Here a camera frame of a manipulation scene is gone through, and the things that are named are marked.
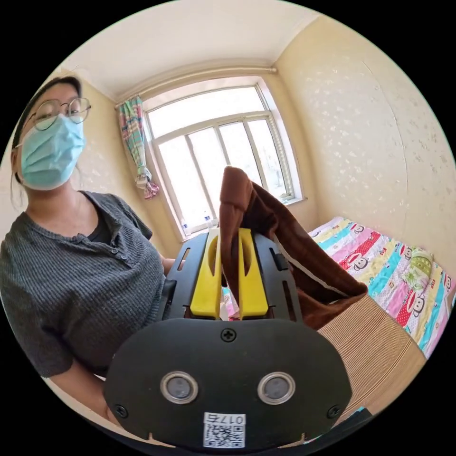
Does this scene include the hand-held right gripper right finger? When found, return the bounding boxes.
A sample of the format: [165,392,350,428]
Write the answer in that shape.
[237,228,270,321]

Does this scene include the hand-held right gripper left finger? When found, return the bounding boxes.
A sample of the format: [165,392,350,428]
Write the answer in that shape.
[189,233,224,320]

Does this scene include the brown pants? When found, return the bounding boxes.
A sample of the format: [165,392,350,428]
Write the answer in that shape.
[218,166,368,331]

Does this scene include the window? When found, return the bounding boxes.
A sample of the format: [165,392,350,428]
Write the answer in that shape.
[142,75,308,240]

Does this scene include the bed with cartoon printed quilt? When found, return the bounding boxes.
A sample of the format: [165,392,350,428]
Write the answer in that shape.
[220,216,456,421]

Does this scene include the person's body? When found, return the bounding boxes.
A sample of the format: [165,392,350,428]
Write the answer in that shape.
[0,75,186,428]

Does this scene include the striped pastel curtain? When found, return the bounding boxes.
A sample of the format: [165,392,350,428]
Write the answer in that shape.
[116,95,160,201]

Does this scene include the floral pillow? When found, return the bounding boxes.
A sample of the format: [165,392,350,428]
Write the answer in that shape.
[400,247,436,295]

